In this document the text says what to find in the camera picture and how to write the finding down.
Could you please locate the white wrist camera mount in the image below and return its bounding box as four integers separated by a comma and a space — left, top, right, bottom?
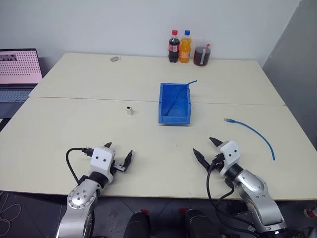
90, 147, 116, 184
218, 140, 242, 178

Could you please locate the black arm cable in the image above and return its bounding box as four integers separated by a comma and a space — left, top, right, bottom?
65, 147, 94, 185
206, 160, 260, 235

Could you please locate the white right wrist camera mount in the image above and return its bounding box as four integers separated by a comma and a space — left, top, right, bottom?
218, 140, 242, 178

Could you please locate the blue Ethernet cable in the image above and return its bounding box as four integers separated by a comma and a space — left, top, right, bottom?
223, 118, 276, 161

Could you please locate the thin white floor cable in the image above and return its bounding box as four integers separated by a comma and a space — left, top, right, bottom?
0, 191, 22, 238

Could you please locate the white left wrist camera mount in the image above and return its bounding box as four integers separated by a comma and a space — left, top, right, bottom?
90, 147, 116, 184

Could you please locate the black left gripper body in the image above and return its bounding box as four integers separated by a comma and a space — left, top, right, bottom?
112, 160, 126, 173

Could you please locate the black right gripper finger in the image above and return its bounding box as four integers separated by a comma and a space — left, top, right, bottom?
209, 136, 224, 152
192, 148, 211, 172

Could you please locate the blue plastic bin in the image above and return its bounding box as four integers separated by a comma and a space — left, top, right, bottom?
158, 82, 193, 126

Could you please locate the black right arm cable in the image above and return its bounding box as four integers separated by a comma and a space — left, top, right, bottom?
206, 160, 260, 235

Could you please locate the open laptop pink screen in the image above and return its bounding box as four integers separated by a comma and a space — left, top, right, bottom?
0, 48, 44, 120

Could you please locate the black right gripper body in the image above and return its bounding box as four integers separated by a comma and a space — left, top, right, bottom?
210, 153, 225, 172

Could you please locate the orange soda bottle blue cap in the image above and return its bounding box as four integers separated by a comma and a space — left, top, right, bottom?
179, 29, 192, 64

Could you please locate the dark rounded shape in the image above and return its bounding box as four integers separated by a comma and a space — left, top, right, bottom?
123, 209, 151, 238
179, 208, 220, 238

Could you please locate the clear jug dark liquid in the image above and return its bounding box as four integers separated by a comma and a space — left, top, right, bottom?
193, 37, 213, 67

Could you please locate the red and white can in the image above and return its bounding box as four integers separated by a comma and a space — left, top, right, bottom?
304, 207, 317, 219

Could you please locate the cola bottle red cap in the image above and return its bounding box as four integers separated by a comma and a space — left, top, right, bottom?
168, 29, 181, 63

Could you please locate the thin blue cable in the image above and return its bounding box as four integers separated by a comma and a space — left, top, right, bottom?
163, 79, 198, 117

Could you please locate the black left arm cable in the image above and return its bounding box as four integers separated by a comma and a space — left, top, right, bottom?
65, 147, 94, 185

